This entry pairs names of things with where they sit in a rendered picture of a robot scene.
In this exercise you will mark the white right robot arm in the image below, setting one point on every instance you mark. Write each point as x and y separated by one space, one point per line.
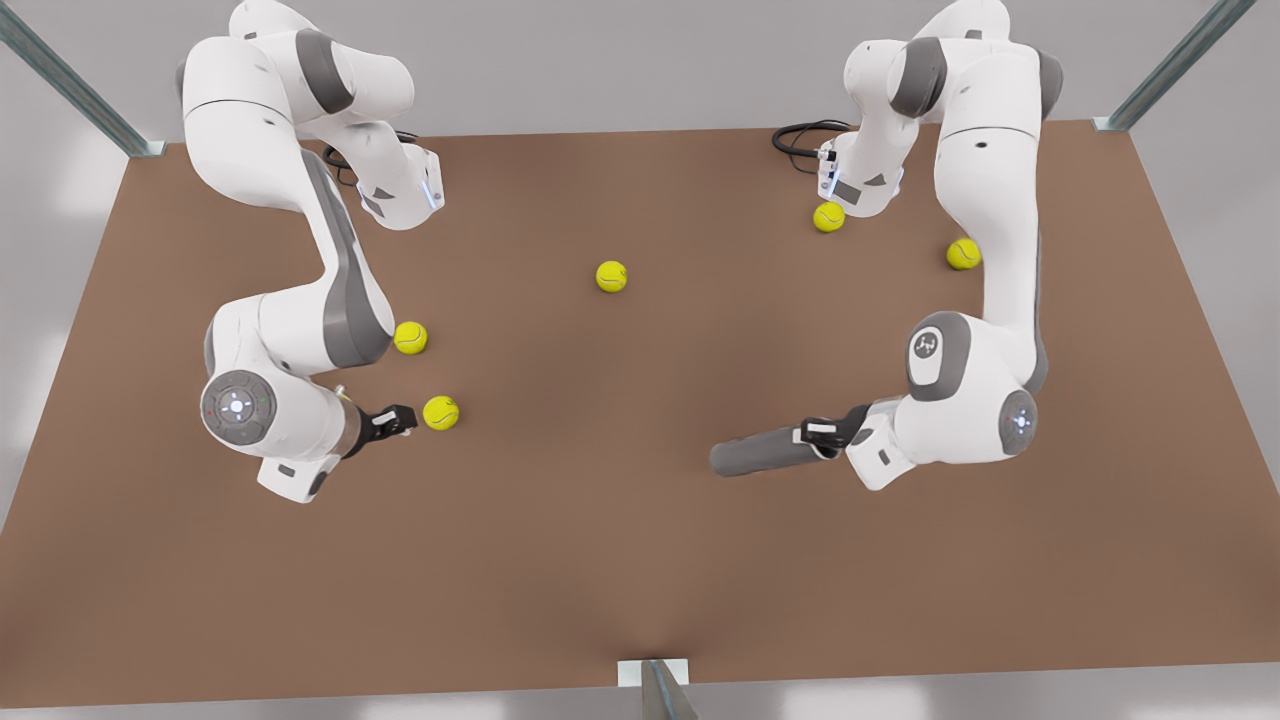
250 130

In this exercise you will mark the grey tennis tube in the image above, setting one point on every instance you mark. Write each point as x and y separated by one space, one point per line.
755 453

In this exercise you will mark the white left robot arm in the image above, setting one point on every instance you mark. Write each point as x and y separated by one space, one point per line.
990 150

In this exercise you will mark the yellow tennis ball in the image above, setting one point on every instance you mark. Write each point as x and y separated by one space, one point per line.
611 276
410 337
441 412
829 217
963 254

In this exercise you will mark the silver frame post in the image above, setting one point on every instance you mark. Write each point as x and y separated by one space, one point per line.
662 690
1170 65
70 85

